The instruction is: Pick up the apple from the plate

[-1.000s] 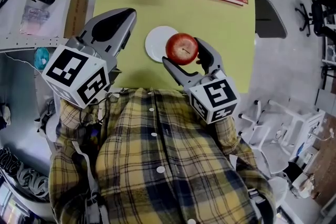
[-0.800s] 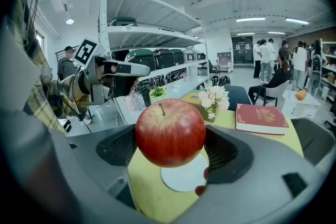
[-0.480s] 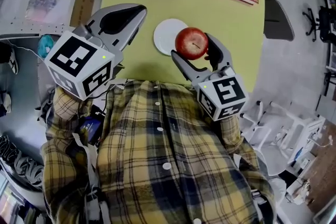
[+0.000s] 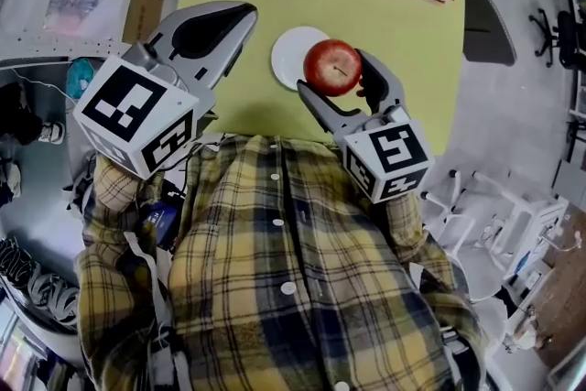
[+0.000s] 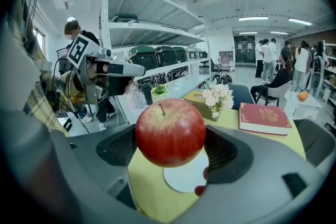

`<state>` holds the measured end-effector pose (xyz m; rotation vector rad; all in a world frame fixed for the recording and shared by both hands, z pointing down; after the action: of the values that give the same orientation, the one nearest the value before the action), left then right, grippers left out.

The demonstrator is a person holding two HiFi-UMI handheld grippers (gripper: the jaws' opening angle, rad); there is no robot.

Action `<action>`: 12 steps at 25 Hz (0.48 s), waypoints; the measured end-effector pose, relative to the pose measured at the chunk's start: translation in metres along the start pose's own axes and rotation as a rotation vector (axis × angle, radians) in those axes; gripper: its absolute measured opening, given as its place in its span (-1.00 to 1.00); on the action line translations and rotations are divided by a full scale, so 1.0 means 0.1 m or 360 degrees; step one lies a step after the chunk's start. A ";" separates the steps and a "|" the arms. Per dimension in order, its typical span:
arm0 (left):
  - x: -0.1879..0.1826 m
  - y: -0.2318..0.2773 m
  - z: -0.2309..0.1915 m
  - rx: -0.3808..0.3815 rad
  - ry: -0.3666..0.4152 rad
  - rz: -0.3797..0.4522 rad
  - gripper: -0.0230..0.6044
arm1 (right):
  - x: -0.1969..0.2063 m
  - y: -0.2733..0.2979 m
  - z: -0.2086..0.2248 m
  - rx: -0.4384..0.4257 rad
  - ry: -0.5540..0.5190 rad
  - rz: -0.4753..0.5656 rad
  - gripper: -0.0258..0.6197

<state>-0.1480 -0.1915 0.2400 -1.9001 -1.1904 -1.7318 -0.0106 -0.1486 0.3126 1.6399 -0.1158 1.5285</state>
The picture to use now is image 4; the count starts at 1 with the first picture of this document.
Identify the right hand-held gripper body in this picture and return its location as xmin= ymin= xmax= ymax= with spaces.
xmin=333 ymin=104 xmax=435 ymax=204

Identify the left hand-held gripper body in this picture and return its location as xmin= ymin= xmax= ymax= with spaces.
xmin=72 ymin=41 xmax=216 ymax=180

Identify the red apple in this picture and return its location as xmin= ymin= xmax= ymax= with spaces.
xmin=302 ymin=38 xmax=364 ymax=98

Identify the white round plate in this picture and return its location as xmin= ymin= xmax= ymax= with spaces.
xmin=270 ymin=26 xmax=331 ymax=92

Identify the person's left forearm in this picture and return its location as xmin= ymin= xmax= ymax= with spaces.
xmin=81 ymin=150 xmax=184 ymax=253

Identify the person's right forearm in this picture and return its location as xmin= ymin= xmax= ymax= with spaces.
xmin=384 ymin=191 xmax=454 ymax=271

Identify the yellow-green tablecloth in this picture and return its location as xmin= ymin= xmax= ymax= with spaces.
xmin=176 ymin=0 xmax=468 ymax=157

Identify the teal plastic bag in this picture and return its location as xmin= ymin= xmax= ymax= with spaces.
xmin=66 ymin=57 xmax=97 ymax=100

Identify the white chair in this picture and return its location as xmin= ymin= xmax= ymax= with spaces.
xmin=419 ymin=168 xmax=509 ymax=303

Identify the clear patterned water bottle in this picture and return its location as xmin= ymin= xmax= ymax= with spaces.
xmin=45 ymin=0 xmax=100 ymax=33

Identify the dark grey chair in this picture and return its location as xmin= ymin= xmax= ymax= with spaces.
xmin=452 ymin=0 xmax=518 ymax=69

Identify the blue battery pack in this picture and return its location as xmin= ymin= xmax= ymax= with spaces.
xmin=144 ymin=201 xmax=179 ymax=251

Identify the light-coloured shoe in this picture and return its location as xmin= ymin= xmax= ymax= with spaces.
xmin=0 ymin=159 xmax=23 ymax=198

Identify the person's plaid shirt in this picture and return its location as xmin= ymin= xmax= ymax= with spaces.
xmin=72 ymin=135 xmax=486 ymax=391

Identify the black office chair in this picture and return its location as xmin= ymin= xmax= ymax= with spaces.
xmin=528 ymin=7 xmax=586 ymax=70

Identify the black white graffiti-print fabric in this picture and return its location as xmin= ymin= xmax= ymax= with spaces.
xmin=0 ymin=237 xmax=81 ymax=329

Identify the white cabinet with handle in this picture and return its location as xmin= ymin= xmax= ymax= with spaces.
xmin=484 ymin=185 xmax=571 ymax=285

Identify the grey harness strap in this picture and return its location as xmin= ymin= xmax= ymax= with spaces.
xmin=123 ymin=231 xmax=184 ymax=391

